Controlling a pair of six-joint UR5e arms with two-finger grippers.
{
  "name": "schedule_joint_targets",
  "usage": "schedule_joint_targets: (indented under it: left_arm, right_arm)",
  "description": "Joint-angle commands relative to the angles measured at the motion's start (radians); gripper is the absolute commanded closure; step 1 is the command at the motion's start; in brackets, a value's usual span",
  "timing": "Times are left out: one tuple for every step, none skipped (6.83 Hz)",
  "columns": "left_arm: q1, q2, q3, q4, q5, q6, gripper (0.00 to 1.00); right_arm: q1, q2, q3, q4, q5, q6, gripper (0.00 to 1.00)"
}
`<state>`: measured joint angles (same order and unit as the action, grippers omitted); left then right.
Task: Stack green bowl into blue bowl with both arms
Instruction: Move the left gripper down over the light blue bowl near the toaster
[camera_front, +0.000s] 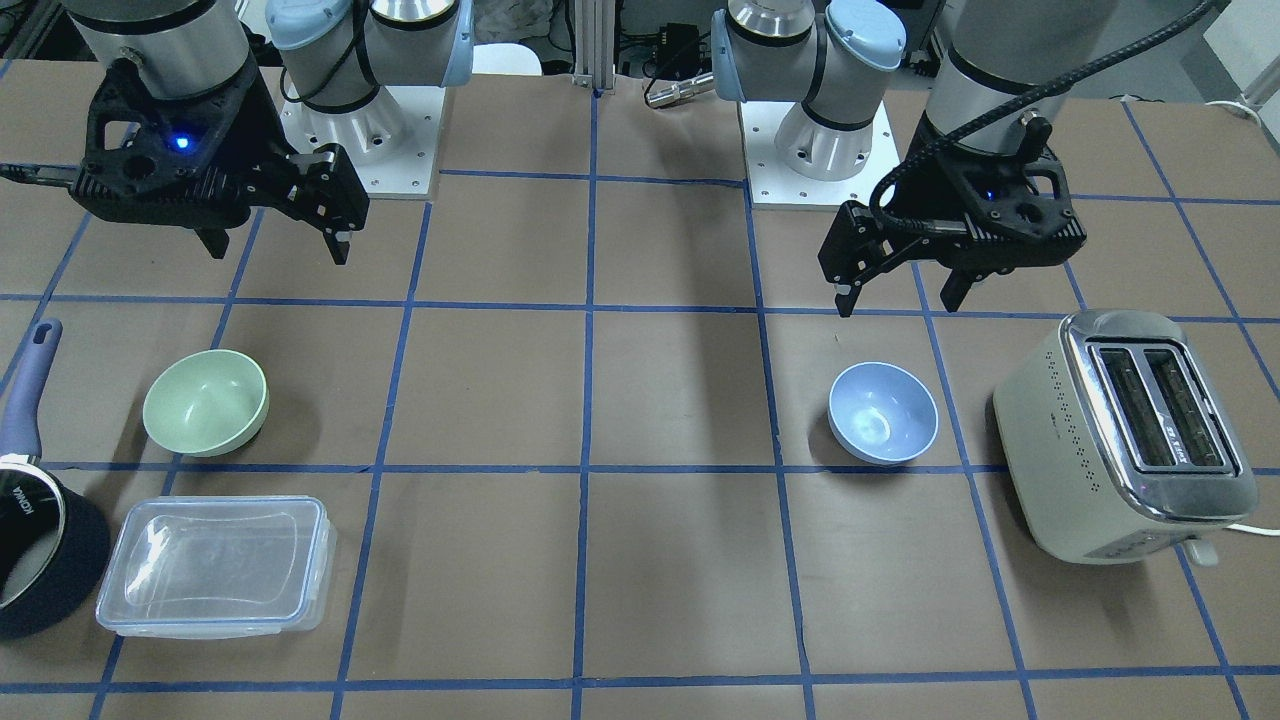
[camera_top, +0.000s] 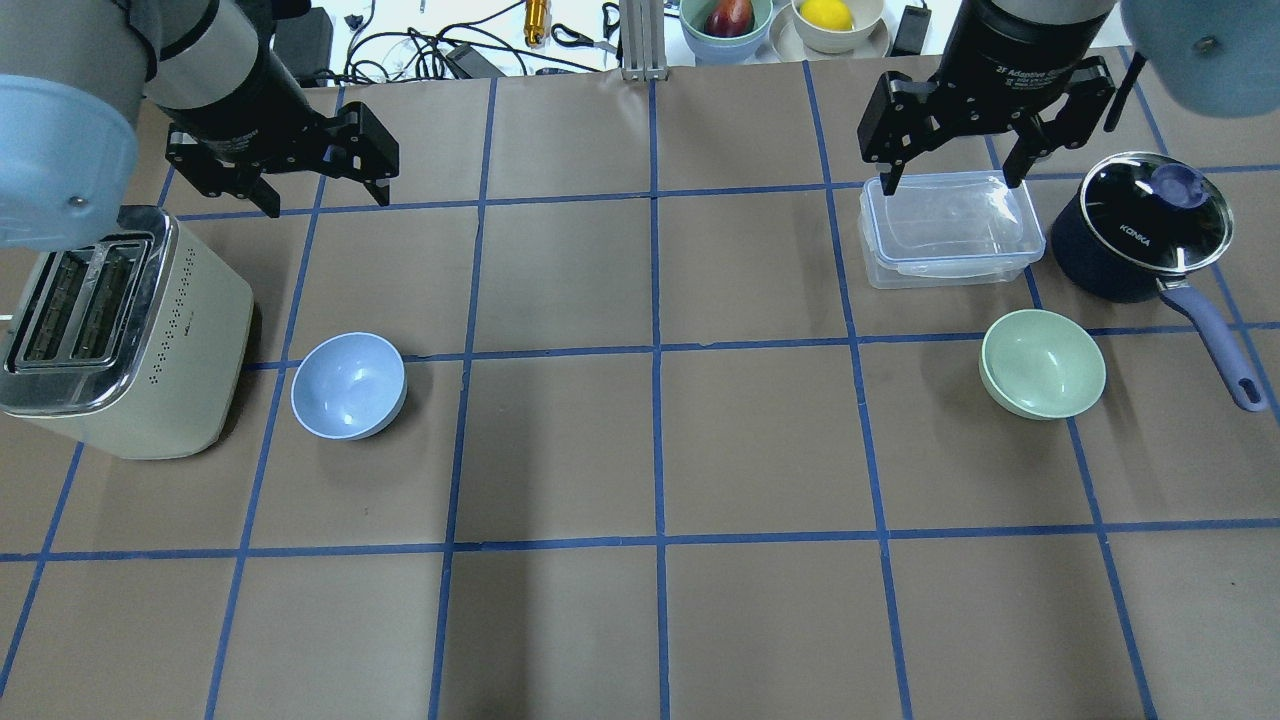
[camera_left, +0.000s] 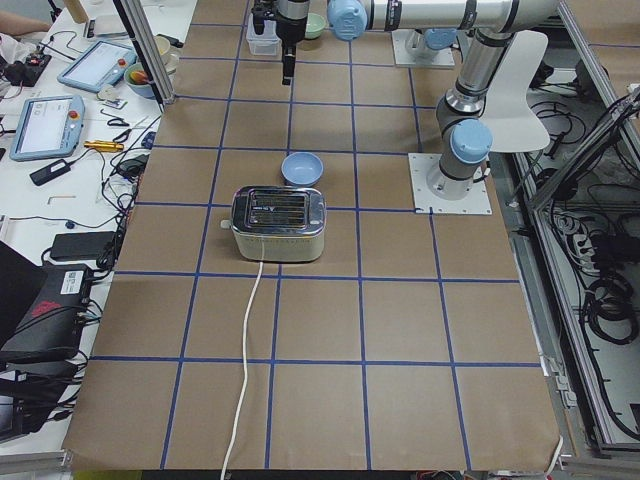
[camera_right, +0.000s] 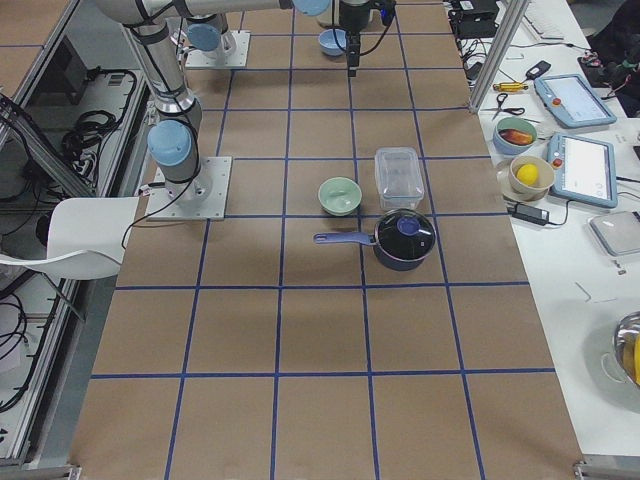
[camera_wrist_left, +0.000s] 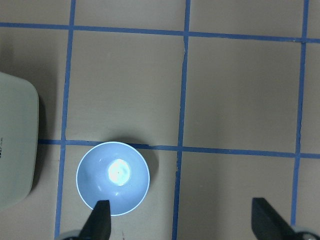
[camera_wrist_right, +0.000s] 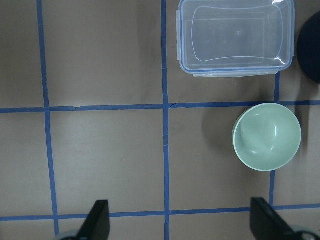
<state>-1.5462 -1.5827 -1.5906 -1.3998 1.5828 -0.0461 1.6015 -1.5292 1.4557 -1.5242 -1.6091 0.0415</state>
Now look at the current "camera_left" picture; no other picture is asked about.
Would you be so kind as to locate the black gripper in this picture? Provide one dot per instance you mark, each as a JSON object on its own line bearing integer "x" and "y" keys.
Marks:
{"x": 289, "y": 25}

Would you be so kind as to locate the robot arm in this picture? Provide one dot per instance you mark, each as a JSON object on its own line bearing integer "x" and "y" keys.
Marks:
{"x": 428, "y": 44}
{"x": 466, "y": 140}

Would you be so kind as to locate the green bowl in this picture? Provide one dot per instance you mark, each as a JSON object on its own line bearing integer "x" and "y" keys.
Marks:
{"x": 315, "y": 26}

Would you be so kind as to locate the beige bowl with lemon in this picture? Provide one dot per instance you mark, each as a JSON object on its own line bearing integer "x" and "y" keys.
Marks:
{"x": 162, "y": 44}

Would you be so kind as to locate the blue bowl with fruit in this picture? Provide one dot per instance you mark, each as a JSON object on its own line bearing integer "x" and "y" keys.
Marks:
{"x": 138, "y": 81}

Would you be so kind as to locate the clear plastic food container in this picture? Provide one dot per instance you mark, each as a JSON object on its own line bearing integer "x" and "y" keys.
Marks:
{"x": 266, "y": 44}

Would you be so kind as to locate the beige plate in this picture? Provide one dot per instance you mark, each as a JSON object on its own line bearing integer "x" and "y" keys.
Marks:
{"x": 170, "y": 61}

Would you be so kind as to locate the cream metal toaster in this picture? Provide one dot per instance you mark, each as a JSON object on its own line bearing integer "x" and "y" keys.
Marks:
{"x": 278, "y": 224}

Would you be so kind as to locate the far blue teach pendant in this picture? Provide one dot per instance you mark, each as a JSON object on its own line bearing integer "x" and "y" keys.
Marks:
{"x": 104, "y": 63}

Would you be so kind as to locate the blue teach pendant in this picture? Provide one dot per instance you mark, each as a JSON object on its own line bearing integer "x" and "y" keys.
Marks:
{"x": 104, "y": 63}
{"x": 48, "y": 127}

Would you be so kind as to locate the white chair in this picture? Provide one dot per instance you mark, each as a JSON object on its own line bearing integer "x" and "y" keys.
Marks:
{"x": 514, "y": 126}

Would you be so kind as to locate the near blue teach pendant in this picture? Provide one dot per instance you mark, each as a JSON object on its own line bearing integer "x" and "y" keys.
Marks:
{"x": 48, "y": 127}

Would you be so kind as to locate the black power adapter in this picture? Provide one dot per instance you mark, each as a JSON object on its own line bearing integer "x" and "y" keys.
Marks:
{"x": 50, "y": 172}

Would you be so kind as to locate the black computer box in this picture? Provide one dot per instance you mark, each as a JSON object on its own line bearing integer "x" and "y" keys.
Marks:
{"x": 52, "y": 326}

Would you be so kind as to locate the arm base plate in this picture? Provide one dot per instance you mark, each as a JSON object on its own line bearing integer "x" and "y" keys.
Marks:
{"x": 402, "y": 58}
{"x": 434, "y": 193}

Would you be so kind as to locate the aluminium frame post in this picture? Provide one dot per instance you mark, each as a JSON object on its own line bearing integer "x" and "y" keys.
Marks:
{"x": 139, "y": 31}

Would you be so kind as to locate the yellow handled screwdriver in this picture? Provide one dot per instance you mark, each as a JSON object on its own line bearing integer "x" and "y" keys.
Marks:
{"x": 104, "y": 146}

